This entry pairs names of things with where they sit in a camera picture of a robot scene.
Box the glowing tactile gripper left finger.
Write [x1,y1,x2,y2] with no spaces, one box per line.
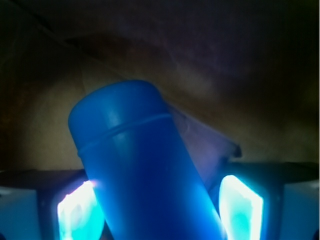
[0,170,105,240]

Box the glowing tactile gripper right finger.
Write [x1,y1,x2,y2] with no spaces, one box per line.
[218,162,320,240]

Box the blue plastic bottle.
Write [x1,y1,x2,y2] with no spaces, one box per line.
[68,80,227,240]

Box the brown paper bag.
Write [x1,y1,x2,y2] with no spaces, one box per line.
[0,0,320,170]

